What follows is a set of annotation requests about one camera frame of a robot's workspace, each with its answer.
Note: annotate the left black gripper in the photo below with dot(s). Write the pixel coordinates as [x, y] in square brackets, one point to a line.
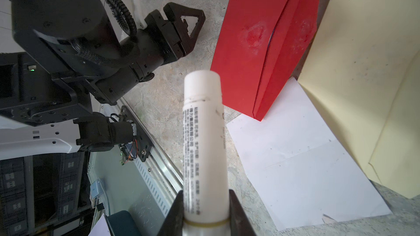
[161, 43]

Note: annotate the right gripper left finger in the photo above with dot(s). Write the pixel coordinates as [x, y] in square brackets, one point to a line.
[173, 223]

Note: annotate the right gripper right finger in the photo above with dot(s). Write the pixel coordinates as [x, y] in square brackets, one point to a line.
[239, 222]

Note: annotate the white glue stick tube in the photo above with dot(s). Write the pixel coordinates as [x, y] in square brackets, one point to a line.
[205, 185]

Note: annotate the red envelope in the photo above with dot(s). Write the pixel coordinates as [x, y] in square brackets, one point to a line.
[259, 46]

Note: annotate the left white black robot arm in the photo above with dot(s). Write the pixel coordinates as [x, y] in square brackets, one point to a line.
[77, 51]

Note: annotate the cream yellow envelope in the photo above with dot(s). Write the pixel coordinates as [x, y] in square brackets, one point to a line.
[363, 75]

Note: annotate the white flat paper sheet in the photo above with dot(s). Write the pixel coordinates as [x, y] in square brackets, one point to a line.
[302, 173]

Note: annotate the left small circuit board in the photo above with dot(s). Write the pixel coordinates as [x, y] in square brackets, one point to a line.
[128, 152]

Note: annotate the aluminium rail frame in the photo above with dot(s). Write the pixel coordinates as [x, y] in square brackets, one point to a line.
[146, 189]

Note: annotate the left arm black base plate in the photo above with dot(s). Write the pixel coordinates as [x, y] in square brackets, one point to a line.
[142, 139]

